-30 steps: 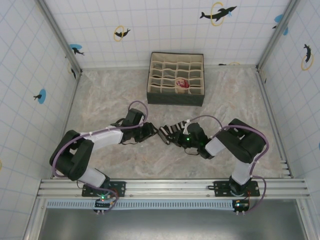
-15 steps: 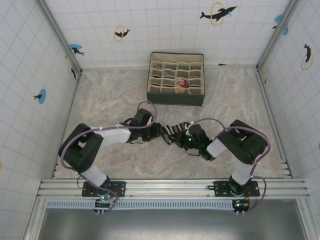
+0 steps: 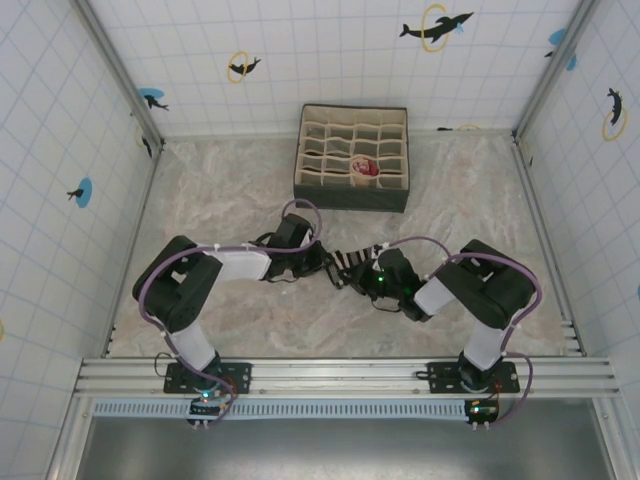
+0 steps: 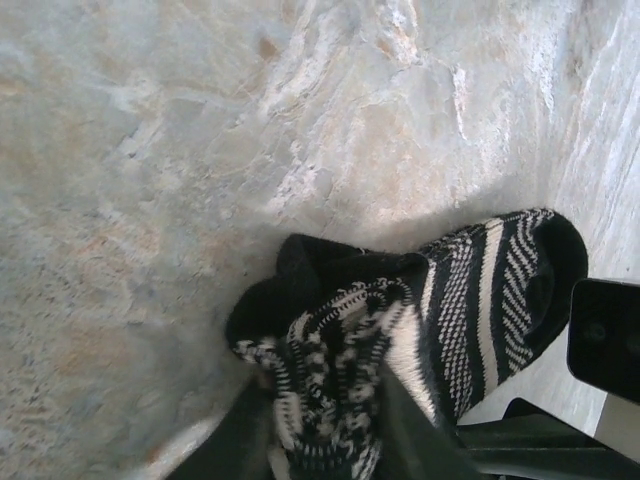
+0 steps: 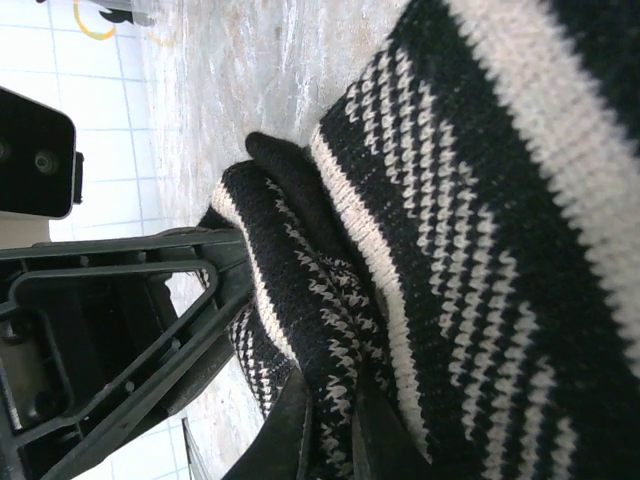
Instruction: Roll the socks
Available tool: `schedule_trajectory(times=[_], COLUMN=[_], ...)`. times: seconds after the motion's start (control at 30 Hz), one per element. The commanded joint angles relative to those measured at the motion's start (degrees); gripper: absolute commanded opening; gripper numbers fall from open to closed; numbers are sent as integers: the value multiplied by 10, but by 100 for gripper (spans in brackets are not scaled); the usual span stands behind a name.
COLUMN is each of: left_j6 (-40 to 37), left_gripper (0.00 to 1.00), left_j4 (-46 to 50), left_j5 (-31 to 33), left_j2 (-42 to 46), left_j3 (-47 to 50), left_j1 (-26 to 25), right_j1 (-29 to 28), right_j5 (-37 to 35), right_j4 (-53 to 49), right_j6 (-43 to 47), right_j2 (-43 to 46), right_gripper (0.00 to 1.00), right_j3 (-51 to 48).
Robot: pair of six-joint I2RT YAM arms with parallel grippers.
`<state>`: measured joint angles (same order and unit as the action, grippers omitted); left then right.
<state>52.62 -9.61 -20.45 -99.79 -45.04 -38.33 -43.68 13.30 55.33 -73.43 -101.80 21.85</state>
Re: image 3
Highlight black white striped sock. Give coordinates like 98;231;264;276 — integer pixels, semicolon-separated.
324;243;382;291

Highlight dark fabric organizer box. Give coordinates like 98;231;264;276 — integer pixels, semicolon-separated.
293;103;411;214

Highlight peach sock purple maroon stripes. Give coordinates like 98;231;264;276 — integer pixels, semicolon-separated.
348;154;384;189

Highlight small circuit board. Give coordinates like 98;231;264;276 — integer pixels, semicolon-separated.
463;398;501;431
187;388;226;431

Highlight dolphin blue oval sticker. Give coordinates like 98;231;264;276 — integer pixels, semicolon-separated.
66;177;95;209
543;28;579;72
137;88;170;112

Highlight purple cable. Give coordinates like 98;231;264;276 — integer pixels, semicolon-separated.
132;198;324;429
374;235;545;429

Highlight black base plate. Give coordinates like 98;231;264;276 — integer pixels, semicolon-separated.
427;360;521;396
164;361;254;397

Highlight aluminium rail beam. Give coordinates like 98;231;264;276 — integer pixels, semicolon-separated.
73;356;622;400

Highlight white slotted cable duct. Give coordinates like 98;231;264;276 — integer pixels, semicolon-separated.
92;398;501;420

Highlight aluminium table edge rail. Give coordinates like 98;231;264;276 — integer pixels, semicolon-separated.
101;139;165;359
512;134;587;359

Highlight aluminium corner post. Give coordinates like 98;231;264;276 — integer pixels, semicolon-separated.
73;0;165;154
512;0;601;141

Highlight large dolphin yellow ring sticker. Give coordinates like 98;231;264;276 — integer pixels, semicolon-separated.
398;3;475;54

